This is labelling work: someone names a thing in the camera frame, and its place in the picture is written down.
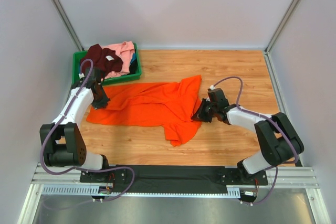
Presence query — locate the orange t shirt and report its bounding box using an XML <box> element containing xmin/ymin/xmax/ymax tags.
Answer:
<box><xmin>87</xmin><ymin>75</ymin><xmax>202</xmax><ymax>146</ymax></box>

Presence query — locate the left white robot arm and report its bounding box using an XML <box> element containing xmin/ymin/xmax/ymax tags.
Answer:
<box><xmin>39</xmin><ymin>68</ymin><xmax>110</xmax><ymax>170</ymax></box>

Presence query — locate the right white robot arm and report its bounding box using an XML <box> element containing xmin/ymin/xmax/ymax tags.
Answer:
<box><xmin>192</xmin><ymin>88</ymin><xmax>304</xmax><ymax>175</ymax></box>

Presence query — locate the maroon t shirt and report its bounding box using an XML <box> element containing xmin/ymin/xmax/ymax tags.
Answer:
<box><xmin>80</xmin><ymin>44</ymin><xmax>123</xmax><ymax>79</ymax></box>

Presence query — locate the green plastic bin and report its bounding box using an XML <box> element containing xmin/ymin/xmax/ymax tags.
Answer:
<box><xmin>71</xmin><ymin>43</ymin><xmax>142</xmax><ymax>86</ymax></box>

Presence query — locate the blue t shirt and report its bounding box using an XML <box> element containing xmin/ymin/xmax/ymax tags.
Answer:
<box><xmin>130</xmin><ymin>53</ymin><xmax>138</xmax><ymax>66</ymax></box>

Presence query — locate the pink t shirt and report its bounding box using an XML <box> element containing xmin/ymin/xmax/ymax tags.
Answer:
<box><xmin>102</xmin><ymin>41</ymin><xmax>135</xmax><ymax>79</ymax></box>

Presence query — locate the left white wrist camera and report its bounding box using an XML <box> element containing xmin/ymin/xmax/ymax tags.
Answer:
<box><xmin>78</xmin><ymin>73</ymin><xmax>85</xmax><ymax>79</ymax></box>

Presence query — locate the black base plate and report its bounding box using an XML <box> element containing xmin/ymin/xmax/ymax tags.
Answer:
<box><xmin>80</xmin><ymin>165</ymin><xmax>268</xmax><ymax>193</ymax></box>

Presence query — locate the grey slotted cable duct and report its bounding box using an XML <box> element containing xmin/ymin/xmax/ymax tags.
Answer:
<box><xmin>41</xmin><ymin>184</ymin><xmax>255</xmax><ymax>199</ymax></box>

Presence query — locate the left aluminium frame post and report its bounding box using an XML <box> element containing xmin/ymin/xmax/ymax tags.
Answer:
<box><xmin>51</xmin><ymin>0</ymin><xmax>84</xmax><ymax>51</ymax></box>

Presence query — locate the aluminium frame post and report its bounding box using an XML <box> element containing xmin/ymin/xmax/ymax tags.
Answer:
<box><xmin>51</xmin><ymin>0</ymin><xmax>84</xmax><ymax>51</ymax></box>
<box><xmin>264</xmin><ymin>0</ymin><xmax>301</xmax><ymax>54</ymax></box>

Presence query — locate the right aluminium frame post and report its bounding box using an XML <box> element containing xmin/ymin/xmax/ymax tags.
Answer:
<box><xmin>264</xmin><ymin>0</ymin><xmax>301</xmax><ymax>54</ymax></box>

